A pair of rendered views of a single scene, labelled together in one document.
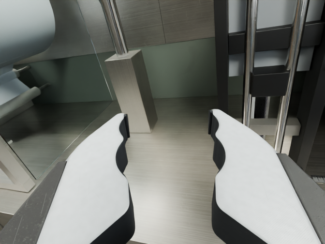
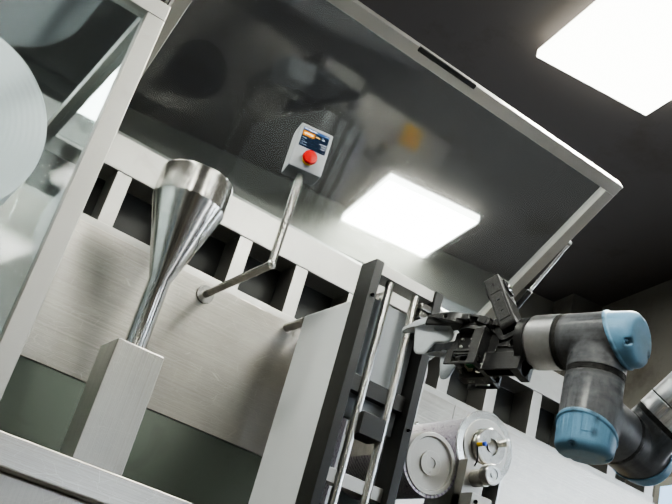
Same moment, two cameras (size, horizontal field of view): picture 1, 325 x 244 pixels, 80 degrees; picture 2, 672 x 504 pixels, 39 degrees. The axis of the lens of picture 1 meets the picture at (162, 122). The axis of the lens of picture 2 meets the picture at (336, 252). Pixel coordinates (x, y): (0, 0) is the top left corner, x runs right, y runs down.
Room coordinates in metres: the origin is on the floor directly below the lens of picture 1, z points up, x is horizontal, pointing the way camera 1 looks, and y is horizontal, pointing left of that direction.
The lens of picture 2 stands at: (-0.64, 1.12, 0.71)
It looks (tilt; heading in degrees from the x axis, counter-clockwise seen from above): 25 degrees up; 310
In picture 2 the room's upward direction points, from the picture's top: 16 degrees clockwise
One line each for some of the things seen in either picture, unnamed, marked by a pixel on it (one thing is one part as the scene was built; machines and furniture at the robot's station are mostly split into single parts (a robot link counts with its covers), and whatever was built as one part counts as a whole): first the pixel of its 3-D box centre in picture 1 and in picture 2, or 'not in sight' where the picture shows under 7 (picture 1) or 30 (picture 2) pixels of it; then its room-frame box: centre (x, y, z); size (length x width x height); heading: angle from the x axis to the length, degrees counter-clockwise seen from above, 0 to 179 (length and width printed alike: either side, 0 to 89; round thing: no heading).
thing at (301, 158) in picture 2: not in sight; (308, 152); (0.50, -0.05, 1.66); 0.07 x 0.07 x 0.10; 56
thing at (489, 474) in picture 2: not in sight; (490, 474); (0.20, -0.49, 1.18); 0.04 x 0.02 x 0.04; 68
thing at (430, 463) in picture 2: not in sight; (392, 466); (0.42, -0.49, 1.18); 0.26 x 0.12 x 0.12; 158
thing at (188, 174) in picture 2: not in sight; (193, 192); (0.63, 0.07, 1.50); 0.14 x 0.14 x 0.06
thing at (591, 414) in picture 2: not in sight; (595, 419); (-0.19, 0.02, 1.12); 0.11 x 0.08 x 0.11; 83
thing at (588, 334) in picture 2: not in sight; (601, 342); (-0.19, 0.03, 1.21); 0.11 x 0.08 x 0.09; 173
